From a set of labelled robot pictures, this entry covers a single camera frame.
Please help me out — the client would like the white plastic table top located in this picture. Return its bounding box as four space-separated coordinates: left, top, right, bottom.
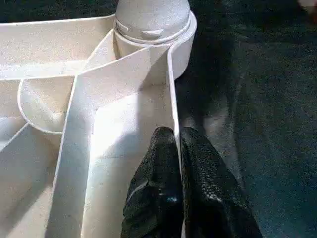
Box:
0 11 198 238

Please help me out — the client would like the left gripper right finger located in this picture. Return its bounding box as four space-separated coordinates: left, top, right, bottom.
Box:
179 127 262 238

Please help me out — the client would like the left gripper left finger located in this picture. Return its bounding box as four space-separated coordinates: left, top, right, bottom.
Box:
121 126 184 238

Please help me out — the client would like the white plastic table leg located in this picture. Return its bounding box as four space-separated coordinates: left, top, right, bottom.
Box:
114 0 192 45

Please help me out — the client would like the black work mat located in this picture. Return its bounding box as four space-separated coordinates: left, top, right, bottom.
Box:
0 0 317 238

